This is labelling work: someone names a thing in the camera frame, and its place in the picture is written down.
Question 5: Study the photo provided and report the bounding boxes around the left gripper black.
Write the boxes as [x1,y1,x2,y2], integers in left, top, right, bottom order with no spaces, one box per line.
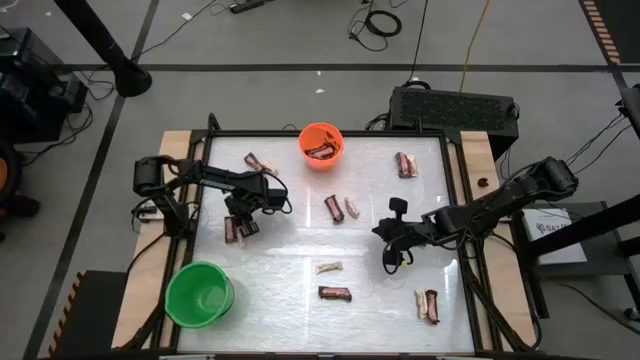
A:
[224,187,267,238]

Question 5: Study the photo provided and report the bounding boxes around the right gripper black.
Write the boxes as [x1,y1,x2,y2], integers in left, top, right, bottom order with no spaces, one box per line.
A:
[372,215,427,267]

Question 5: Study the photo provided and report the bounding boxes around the green plastic bucket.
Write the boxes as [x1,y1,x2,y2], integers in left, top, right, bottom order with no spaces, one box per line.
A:
[164,260,235,330]

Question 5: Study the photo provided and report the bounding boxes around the orange plastic bucket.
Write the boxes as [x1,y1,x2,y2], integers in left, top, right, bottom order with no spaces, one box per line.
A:
[297,122,345,174]

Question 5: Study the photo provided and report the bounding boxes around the light wooden side board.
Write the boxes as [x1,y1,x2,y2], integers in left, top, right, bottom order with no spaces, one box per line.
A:
[110,130,206,350]
[452,130,539,351]

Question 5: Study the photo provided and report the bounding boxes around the black computer case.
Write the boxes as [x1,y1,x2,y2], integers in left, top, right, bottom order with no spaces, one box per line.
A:
[388,86,520,161]

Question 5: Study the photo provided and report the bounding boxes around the white cardboard box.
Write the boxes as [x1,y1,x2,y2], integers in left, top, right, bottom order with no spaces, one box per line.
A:
[521,207,589,266]

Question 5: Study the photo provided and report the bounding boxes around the black mat orange stripes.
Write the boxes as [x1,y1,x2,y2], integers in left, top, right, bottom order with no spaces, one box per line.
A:
[579,0,640,66]
[47,269,129,360]

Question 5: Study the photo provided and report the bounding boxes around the black rig beam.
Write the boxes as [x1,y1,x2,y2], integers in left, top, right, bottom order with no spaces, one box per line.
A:
[527,197,640,261]

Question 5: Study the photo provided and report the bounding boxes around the dark grey side table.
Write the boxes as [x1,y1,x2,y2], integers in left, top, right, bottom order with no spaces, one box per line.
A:
[509,199,640,306]

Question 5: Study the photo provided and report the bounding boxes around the black power strip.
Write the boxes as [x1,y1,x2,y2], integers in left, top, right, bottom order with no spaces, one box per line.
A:
[228,0,266,15]

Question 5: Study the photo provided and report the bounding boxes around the black pole stand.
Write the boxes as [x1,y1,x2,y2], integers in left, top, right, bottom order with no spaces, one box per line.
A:
[52,0,154,99]

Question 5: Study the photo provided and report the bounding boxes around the black wheel orange hub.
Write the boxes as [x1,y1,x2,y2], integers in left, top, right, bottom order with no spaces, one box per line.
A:
[0,139,24,214]

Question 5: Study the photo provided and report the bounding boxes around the black equipment cart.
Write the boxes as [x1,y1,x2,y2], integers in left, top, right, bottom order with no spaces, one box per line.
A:
[0,27,89,144]

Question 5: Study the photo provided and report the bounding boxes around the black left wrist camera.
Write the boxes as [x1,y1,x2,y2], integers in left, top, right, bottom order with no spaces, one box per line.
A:
[262,187,290,214]

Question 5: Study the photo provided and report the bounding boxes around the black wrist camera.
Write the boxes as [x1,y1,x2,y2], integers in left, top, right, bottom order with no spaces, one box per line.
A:
[388,196,409,221]
[262,187,290,214]

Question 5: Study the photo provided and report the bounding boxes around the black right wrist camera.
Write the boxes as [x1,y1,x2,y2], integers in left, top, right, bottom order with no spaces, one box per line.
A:
[388,196,409,221]

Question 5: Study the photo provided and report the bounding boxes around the black metal table frame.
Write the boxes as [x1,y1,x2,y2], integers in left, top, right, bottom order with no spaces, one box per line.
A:
[149,112,544,360]

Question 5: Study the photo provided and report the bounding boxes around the black hanging cable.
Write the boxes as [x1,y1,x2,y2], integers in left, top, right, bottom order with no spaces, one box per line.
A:
[402,0,430,86]

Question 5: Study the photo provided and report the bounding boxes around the coiled black cable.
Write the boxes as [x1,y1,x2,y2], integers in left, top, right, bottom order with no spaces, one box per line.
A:
[348,0,404,53]

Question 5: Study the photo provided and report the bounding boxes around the yellow hanging cable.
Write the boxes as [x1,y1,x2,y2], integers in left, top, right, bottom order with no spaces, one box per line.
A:
[458,0,496,94]

